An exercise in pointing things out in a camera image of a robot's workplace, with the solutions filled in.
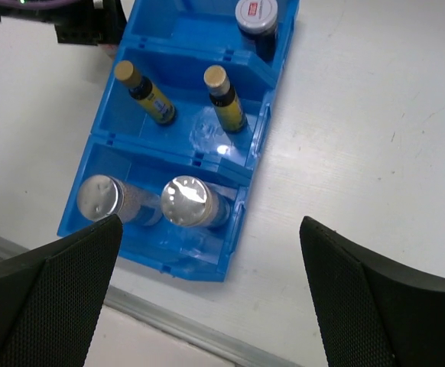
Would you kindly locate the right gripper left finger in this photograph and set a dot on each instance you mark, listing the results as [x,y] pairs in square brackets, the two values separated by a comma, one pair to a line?
[51,297]

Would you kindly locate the small yellow-label bottle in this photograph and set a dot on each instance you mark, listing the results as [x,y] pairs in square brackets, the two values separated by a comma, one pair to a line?
[225,100]
[145,93]

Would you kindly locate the white-lid spice jar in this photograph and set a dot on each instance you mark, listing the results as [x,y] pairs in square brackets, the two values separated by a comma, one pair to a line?
[258,24]

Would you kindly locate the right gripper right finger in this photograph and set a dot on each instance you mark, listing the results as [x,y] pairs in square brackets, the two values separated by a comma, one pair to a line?
[371,310]

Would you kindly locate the silver-top white canister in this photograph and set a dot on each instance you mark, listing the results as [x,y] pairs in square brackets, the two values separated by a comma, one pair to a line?
[100,196]
[188,201]

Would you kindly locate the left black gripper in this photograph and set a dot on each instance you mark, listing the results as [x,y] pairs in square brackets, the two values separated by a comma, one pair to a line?
[80,22]

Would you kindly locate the blue three-compartment plastic bin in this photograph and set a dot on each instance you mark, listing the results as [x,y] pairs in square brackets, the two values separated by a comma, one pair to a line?
[173,42]

